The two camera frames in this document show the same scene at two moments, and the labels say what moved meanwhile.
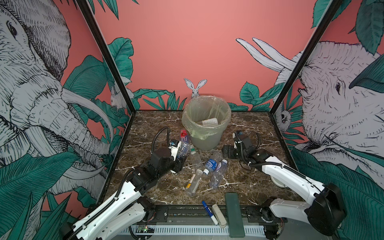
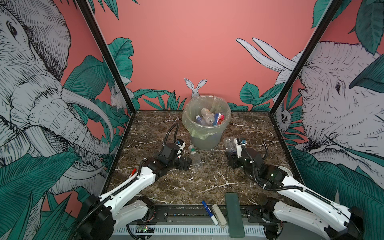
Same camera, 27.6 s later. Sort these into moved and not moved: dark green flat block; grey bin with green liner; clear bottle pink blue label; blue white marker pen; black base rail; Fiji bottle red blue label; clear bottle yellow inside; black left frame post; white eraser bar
Moved: Fiji bottle red blue label; clear bottle pink blue label; clear bottle yellow inside
Not moved: blue white marker pen; black left frame post; white eraser bar; grey bin with green liner; dark green flat block; black base rail
